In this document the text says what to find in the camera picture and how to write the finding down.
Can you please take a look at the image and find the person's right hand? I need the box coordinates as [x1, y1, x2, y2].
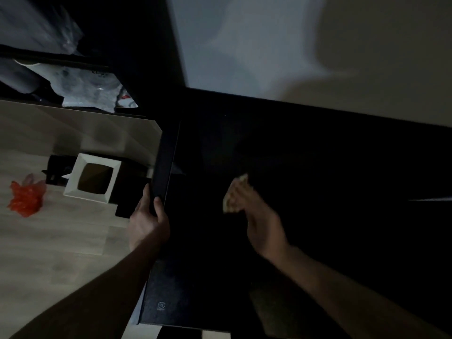
[228, 178, 291, 264]

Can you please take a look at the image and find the person's left hand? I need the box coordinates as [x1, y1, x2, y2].
[128, 183, 171, 252]

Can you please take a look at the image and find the yellow checkered cloth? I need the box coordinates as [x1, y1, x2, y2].
[222, 174, 250, 214]

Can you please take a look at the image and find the person's left forearm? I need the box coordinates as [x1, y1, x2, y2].
[10, 238, 167, 339]

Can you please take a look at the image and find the person's right forearm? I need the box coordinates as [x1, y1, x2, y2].
[272, 245, 451, 339]

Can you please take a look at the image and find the black table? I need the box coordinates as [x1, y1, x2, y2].
[138, 87, 452, 339]

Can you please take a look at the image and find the white square bin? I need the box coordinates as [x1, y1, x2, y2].
[63, 153, 153, 219]

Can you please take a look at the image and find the small black box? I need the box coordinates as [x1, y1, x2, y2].
[41, 155, 77, 186]

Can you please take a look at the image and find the beige wooden panel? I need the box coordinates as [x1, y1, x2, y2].
[0, 99, 163, 168]

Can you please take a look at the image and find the orange plastic bag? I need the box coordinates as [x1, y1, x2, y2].
[8, 174, 47, 218]

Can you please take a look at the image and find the white paper roll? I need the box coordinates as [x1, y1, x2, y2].
[14, 59, 54, 81]
[0, 58, 40, 95]

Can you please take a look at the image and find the grey fabric cover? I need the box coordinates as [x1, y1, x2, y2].
[0, 0, 84, 55]

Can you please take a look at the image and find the black shelf frame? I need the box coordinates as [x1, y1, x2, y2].
[0, 0, 186, 119]

